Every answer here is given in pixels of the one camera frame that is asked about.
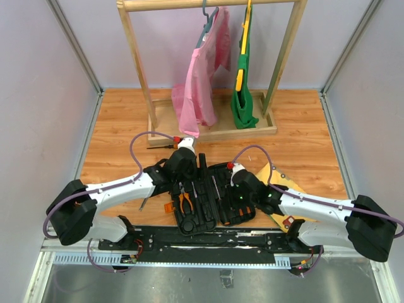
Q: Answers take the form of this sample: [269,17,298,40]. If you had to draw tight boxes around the pink garment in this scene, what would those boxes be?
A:
[171,7,231,138]

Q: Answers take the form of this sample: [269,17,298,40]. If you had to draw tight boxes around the yellow clothes hanger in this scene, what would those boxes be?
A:
[235,0,252,92]

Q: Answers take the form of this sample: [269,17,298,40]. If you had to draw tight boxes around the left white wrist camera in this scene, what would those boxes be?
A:
[177,136,196,153]

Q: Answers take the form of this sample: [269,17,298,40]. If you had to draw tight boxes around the purple cable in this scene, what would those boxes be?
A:
[227,145,404,278]
[42,131,182,274]

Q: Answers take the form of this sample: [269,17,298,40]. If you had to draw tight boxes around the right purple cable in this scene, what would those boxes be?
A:
[227,145,404,278]

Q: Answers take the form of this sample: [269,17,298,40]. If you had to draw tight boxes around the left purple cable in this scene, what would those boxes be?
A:
[42,131,182,274]

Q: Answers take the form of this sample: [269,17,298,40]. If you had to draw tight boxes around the orange handled awl screwdriver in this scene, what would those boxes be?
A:
[147,143,178,150]

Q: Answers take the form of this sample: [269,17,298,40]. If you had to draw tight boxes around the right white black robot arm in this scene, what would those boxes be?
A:
[230,166,398,262]

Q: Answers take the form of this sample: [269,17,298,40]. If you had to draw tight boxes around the claw hammer black handle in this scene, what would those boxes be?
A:
[191,181,198,201]

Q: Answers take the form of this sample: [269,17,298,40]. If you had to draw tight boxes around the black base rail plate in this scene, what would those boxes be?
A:
[98,225,319,255]

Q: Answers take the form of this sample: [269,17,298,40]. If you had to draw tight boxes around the orange handled needle nose pliers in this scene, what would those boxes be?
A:
[179,182,194,217]

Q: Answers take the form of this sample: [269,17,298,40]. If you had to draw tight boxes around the teal clothes hanger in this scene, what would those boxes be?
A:
[196,0,219,49]

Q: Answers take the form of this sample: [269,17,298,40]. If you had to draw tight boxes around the black orange handled screwdriver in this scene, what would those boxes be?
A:
[211,176,230,225]

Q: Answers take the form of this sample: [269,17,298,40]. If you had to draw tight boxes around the slotted aluminium cable duct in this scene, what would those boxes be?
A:
[54,249,292,270]

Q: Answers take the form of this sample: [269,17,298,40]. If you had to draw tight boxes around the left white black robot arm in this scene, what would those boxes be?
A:
[43,147,207,250]

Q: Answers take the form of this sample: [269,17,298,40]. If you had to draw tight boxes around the wooden clothes rack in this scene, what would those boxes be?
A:
[117,1,306,147]

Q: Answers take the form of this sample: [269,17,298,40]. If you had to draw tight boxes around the black plastic tool case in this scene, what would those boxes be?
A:
[164,163,256,236]

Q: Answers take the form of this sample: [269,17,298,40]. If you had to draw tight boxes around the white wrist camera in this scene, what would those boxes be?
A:
[230,162,246,186]
[177,136,196,153]

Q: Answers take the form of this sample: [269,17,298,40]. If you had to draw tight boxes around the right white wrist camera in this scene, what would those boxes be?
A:
[230,162,246,186]

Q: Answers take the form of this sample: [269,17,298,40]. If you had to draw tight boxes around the yellow cartoon cloth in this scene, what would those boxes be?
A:
[256,164,305,232]

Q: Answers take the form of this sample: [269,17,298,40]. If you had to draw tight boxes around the green garment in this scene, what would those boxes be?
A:
[230,6,259,129]

